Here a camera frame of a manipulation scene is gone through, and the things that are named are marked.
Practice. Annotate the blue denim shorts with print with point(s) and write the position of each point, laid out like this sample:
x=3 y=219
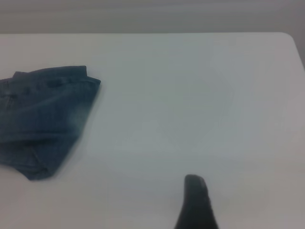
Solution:
x=43 y=119

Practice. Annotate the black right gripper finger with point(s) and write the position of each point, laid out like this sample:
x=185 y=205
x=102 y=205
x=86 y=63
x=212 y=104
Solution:
x=196 y=207

